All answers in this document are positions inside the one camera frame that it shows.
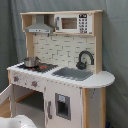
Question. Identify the white toy microwave door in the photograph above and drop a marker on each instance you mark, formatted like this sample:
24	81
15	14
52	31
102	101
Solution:
73	23

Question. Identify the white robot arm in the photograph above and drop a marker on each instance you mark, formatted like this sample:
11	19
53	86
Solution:
20	121

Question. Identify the wooden toy kitchen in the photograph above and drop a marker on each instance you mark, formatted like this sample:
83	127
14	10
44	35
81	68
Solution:
73	50

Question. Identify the grey toy sink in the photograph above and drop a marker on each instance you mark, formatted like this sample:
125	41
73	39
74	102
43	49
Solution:
73	74

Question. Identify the black toy stovetop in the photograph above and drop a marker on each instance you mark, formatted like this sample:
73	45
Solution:
41	67

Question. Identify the small metal pot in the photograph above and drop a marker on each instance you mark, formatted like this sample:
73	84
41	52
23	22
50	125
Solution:
31	61

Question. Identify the right red stove knob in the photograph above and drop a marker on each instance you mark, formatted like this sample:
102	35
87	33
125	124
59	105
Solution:
34	83

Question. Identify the red stove knob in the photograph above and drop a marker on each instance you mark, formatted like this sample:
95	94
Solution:
34	83
16	78

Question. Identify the grey ice dispenser panel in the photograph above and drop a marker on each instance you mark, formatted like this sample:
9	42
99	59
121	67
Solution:
62	104

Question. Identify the grey range hood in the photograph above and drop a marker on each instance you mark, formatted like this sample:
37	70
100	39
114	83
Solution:
40	26

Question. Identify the left red stove knob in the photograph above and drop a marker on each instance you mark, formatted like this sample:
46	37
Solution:
16	78

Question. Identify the grey cabinet door handle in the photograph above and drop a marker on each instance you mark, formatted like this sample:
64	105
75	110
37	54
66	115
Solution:
49	110

